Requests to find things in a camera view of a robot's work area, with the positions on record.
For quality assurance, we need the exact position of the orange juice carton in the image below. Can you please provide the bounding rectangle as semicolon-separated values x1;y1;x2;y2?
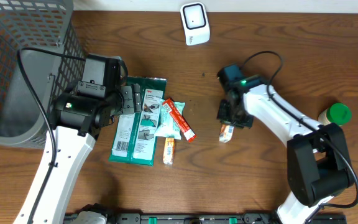
219;124;234;143
163;138;175;165

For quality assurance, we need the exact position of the green sponge pack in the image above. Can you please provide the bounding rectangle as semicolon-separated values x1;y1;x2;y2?
109;77;167;166

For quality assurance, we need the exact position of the red white packet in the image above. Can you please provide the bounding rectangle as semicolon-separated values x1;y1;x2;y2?
162;98;196;142

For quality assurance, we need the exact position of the teal white snack pouch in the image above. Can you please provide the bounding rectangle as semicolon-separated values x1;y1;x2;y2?
155;108;181;140

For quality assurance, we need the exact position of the green lid jar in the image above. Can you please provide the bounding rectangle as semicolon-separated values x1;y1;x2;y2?
318;103;352;126

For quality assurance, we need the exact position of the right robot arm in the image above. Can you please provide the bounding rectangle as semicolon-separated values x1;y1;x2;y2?
218;72;358;223

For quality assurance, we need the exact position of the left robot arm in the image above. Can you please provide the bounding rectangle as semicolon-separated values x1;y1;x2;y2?
15;82;141;223

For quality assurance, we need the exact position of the white barcode scanner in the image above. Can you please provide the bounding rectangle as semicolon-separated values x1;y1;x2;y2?
180;2;211;46

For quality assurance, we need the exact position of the grey plastic mesh basket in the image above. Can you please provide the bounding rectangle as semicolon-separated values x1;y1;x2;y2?
0;0;85;149

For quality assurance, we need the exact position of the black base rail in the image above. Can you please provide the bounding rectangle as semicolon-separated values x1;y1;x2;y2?
63;213;347;224

